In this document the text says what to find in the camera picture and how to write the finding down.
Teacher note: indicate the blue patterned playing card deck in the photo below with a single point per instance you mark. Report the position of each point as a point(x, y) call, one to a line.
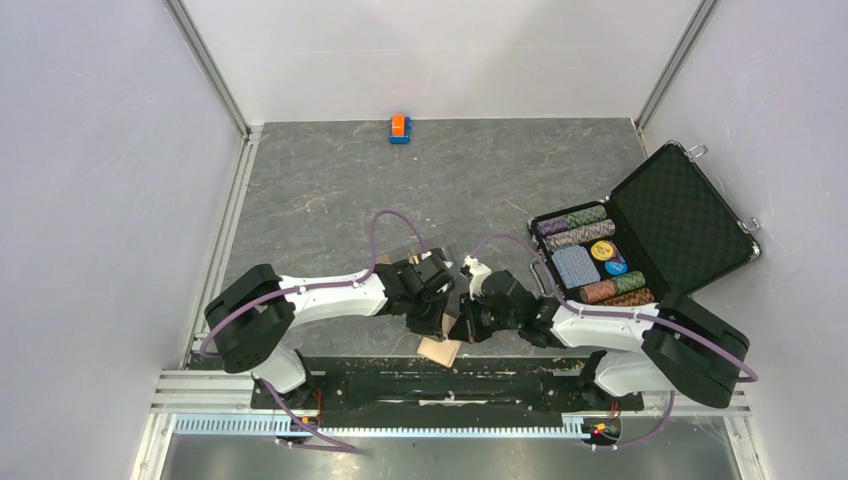
point(575, 266)

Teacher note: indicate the aluminium frame post right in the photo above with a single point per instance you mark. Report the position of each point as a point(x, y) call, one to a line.
point(694, 29)

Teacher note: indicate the beige leather card holder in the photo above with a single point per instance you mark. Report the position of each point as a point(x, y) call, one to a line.
point(442, 352)

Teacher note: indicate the purple poker chip stack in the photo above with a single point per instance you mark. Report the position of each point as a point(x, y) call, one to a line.
point(580, 235)

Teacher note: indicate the blue round chip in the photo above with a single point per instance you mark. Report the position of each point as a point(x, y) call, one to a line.
point(616, 266)

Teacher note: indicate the aluminium frame post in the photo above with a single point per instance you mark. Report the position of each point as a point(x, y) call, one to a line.
point(203, 56)
point(694, 29)

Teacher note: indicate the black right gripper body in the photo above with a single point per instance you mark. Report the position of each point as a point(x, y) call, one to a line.
point(482, 319)

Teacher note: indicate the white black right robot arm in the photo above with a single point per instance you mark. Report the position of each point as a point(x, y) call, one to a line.
point(675, 344)

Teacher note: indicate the orange and blue toy car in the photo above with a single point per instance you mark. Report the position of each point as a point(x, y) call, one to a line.
point(399, 129)

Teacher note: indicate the white slotted cable duct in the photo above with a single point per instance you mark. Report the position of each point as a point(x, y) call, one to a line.
point(281, 425)

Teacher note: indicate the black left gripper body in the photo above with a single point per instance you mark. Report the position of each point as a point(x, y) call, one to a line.
point(427, 311)

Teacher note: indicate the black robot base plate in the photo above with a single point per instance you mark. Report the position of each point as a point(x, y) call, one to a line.
point(474, 392)

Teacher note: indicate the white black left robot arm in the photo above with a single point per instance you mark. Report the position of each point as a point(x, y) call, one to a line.
point(249, 319)

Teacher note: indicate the black poker chip case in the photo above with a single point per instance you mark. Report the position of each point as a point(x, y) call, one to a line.
point(672, 225)

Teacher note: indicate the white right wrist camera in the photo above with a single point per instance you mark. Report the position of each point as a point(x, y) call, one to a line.
point(476, 272)

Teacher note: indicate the brown poker chip stack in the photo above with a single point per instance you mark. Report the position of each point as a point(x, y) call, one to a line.
point(629, 289)

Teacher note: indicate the aluminium frame post left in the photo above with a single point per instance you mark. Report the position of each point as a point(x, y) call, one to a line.
point(203, 56)

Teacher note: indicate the yellow dealer button chip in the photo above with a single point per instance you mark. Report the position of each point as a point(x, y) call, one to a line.
point(603, 250)

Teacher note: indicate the clear acrylic card box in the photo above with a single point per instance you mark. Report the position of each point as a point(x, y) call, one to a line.
point(414, 249)

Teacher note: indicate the green blue poker chip stack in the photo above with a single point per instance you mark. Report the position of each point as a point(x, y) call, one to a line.
point(572, 220)

